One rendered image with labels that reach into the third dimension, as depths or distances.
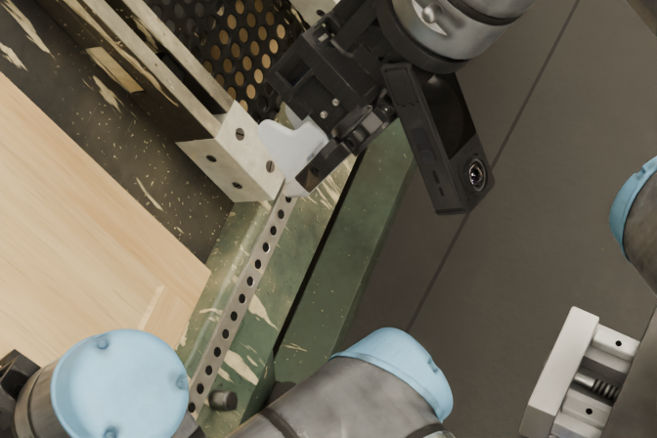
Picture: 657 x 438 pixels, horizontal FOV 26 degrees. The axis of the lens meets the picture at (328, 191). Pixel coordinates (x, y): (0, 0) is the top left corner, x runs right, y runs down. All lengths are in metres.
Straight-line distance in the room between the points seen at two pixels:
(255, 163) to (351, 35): 0.84
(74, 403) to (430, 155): 0.27
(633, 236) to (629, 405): 0.21
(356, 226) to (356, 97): 1.70
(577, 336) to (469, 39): 0.81
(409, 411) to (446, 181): 0.15
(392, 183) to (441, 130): 1.74
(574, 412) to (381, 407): 0.72
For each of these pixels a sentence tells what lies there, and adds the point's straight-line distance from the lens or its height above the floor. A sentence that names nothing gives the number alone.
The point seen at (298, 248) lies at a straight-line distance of 1.83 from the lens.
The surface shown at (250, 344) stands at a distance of 1.77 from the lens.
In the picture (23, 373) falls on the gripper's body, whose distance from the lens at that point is 1.00.
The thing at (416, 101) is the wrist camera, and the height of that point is 1.71.
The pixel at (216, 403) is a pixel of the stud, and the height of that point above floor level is 0.87.
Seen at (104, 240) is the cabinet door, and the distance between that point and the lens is 1.65.
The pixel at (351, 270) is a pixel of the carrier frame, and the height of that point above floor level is 0.18.
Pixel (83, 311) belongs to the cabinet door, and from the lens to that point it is 1.63.
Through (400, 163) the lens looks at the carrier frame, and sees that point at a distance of 2.67.
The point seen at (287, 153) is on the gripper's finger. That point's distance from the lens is 0.99.
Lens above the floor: 2.46
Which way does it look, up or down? 60 degrees down
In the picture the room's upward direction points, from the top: straight up
